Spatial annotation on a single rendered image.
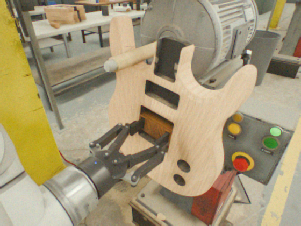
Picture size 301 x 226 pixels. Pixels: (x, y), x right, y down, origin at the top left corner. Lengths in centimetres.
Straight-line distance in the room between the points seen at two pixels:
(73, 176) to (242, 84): 31
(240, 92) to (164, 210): 102
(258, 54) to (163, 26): 273
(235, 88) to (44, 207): 35
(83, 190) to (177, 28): 44
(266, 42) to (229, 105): 287
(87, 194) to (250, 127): 41
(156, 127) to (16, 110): 101
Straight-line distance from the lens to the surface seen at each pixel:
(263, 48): 325
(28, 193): 35
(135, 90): 50
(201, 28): 56
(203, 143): 45
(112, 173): 41
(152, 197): 133
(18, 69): 131
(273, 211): 185
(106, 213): 165
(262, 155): 61
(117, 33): 50
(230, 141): 62
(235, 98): 38
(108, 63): 43
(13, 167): 35
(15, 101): 136
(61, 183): 37
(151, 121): 51
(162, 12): 61
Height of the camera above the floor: 141
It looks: 34 degrees down
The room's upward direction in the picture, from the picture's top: straight up
